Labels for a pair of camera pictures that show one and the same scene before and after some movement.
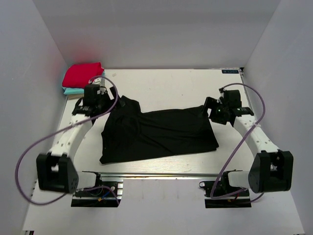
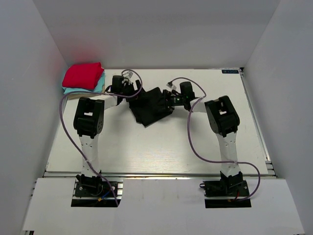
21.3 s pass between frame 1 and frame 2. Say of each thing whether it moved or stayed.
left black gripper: moved
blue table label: stayed
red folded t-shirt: stayed
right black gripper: moved
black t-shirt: moved
